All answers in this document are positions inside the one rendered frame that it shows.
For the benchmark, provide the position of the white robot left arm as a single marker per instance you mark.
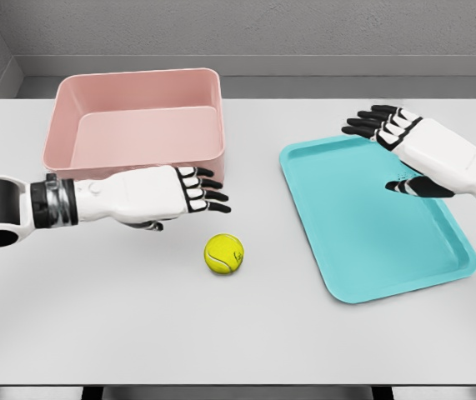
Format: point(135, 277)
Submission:
point(54, 202)

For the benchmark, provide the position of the pink rectangular basket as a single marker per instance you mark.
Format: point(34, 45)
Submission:
point(146, 129)

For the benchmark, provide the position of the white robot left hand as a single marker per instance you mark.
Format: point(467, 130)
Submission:
point(150, 193)

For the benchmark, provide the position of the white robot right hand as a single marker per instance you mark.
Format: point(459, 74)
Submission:
point(433, 150)

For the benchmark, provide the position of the yellow tennis ball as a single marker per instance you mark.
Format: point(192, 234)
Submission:
point(223, 259)

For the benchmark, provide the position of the blue rectangular tray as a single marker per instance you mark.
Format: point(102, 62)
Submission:
point(362, 225)

